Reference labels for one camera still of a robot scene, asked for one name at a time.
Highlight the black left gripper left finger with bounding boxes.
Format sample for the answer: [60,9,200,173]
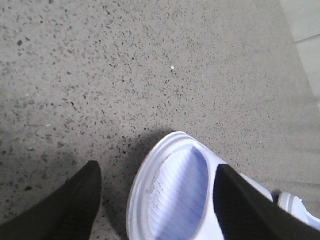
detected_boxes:
[0,160,102,240]

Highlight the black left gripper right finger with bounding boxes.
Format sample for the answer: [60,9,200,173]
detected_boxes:
[212,164,320,240]

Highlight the light blue slipper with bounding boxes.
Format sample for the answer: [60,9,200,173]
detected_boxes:
[126,130,273,240]
[277,192,320,230]

